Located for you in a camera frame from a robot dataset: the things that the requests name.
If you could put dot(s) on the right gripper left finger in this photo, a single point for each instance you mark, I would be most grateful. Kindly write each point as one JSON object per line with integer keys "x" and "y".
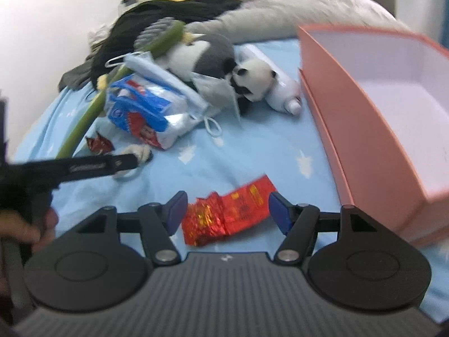
{"x": 174, "y": 211}

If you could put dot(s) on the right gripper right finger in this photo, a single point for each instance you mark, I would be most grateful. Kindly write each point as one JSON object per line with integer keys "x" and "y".
{"x": 281, "y": 211}

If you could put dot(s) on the red foil snack packet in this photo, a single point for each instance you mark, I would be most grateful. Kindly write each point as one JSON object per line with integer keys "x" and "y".
{"x": 217, "y": 217}

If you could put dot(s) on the red candy wrapper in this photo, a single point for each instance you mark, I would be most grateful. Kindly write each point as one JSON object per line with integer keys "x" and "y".
{"x": 99, "y": 144}

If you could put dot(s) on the blue Vinda tissue pack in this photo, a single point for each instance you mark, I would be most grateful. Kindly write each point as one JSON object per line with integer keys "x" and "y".
{"x": 151, "y": 111}

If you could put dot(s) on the small panda plush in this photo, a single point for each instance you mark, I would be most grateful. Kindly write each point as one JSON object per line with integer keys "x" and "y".
{"x": 252, "y": 79}

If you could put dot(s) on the person's left hand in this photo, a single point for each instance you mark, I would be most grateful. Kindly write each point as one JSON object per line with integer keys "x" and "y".
{"x": 13, "y": 226}

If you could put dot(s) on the light blue star bedsheet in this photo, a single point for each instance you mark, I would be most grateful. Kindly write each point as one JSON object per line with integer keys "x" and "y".
{"x": 286, "y": 149}

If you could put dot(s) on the white spray can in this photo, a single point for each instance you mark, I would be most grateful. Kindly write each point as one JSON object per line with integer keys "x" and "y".
{"x": 285, "y": 95}

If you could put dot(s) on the pink open cardboard box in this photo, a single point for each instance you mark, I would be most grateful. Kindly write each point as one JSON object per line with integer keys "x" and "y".
{"x": 379, "y": 99}

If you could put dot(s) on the grey penguin plush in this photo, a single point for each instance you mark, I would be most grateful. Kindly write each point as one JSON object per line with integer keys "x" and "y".
{"x": 206, "y": 62}

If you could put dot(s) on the black clothing pile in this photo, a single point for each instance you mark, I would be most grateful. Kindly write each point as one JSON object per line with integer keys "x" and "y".
{"x": 120, "y": 40}

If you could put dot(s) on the grey duvet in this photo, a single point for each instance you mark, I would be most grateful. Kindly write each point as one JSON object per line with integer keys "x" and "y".
{"x": 258, "y": 20}

